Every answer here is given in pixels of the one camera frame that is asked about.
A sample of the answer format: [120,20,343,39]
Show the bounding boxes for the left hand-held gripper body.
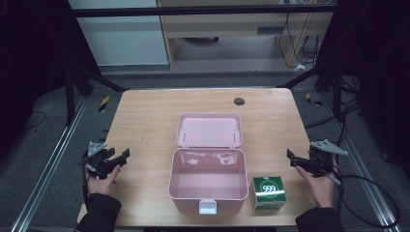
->
[81,141,112,180]

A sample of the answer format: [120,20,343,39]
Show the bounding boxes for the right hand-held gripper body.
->
[306,138,349,179]

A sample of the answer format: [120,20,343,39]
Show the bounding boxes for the person's left hand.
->
[86,163,122,196]

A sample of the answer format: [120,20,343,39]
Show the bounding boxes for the person's right hand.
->
[295,159,339,209]

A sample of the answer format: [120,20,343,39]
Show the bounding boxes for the green and white carton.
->
[249,175,288,212]

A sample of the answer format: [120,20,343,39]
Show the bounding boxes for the yellow and black tape strip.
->
[98,94,111,113]
[305,92,324,107]

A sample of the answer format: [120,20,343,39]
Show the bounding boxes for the black metal stand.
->
[63,62,131,128]
[278,54,346,124]

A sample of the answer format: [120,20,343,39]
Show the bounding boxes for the pink storage box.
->
[167,112,249,216]

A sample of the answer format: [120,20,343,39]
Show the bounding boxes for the dark curtain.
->
[0,0,101,162]
[317,0,410,182]

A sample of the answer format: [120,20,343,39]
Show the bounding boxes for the white cabinet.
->
[67,0,170,68]

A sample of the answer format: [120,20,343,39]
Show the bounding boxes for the wooden desk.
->
[156,0,337,71]

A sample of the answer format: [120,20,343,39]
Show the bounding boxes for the black floor cable bundle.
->
[304,75,364,147]

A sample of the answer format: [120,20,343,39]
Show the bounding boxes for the aluminium floor rail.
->
[321,92,404,232]
[10,96,91,232]

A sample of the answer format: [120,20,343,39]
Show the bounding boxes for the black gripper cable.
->
[328,172,401,230]

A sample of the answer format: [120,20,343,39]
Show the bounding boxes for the black hanging desk cables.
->
[278,13,322,70]

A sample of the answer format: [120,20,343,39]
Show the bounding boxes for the black horizontal frame bar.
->
[69,5,338,18]

